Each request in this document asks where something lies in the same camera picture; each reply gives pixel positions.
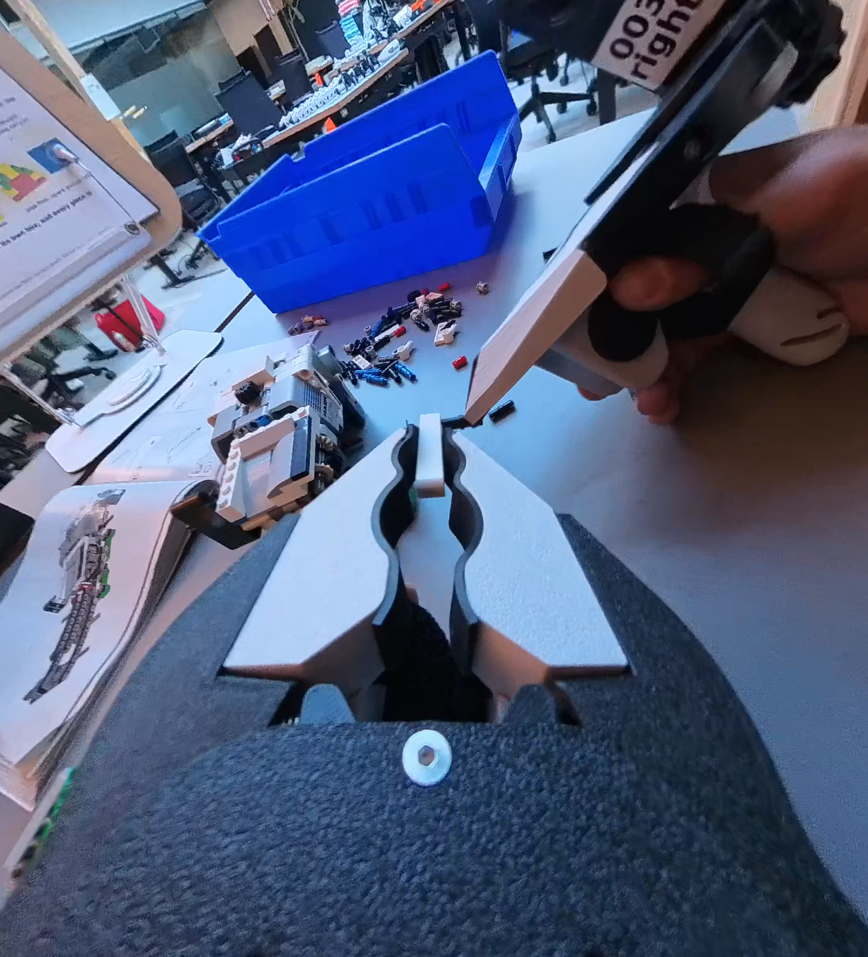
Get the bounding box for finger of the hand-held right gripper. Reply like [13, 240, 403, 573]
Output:
[466, 250, 609, 429]
[535, 329, 670, 396]

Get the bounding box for blue plastic bin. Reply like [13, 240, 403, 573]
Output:
[196, 48, 523, 315]

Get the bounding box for red bag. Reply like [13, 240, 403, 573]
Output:
[94, 294, 167, 352]

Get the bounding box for pile of small lego pins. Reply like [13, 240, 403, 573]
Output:
[287, 279, 492, 390]

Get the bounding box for person's right hand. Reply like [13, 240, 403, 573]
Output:
[576, 120, 868, 427]

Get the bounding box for black office chair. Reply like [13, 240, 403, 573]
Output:
[501, 30, 603, 145]

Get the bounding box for instruction sign on stand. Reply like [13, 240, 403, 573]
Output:
[0, 0, 226, 476]

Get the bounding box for long desk with lego models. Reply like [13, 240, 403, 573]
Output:
[187, 41, 414, 154]

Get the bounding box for white lego truck model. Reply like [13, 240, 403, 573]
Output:
[171, 345, 366, 552]

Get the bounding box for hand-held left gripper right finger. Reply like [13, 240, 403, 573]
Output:
[443, 430, 631, 705]

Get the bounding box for thin white lego plate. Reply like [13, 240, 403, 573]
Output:
[415, 413, 447, 499]

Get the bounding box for lego instruction booklet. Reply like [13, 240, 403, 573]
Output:
[0, 332, 326, 812]

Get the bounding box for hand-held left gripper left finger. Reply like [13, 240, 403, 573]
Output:
[222, 425, 422, 722]

